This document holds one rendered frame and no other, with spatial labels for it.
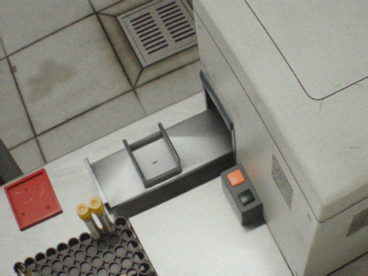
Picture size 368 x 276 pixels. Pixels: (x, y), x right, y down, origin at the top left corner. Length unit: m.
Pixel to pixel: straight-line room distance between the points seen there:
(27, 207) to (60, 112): 1.09
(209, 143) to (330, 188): 0.33
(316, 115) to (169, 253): 0.34
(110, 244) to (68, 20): 1.37
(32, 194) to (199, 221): 0.23
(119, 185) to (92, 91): 1.15
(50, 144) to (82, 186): 1.05
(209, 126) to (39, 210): 0.25
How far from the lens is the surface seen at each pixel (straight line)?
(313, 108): 0.69
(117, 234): 0.95
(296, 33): 0.73
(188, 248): 0.96
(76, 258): 0.95
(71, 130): 2.05
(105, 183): 0.96
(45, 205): 1.01
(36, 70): 2.17
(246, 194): 0.92
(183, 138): 0.97
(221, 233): 0.96
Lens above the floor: 1.78
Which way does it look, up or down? 64 degrees down
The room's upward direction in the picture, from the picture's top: 11 degrees counter-clockwise
